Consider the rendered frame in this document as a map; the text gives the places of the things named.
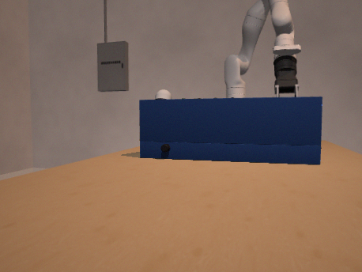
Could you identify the blue control console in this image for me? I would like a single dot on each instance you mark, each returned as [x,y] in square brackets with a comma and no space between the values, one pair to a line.
[285,130]

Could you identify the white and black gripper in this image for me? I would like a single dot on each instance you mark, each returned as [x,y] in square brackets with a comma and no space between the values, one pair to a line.
[285,69]

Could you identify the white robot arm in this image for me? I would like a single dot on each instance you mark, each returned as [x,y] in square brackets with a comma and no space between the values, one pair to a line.
[252,27]

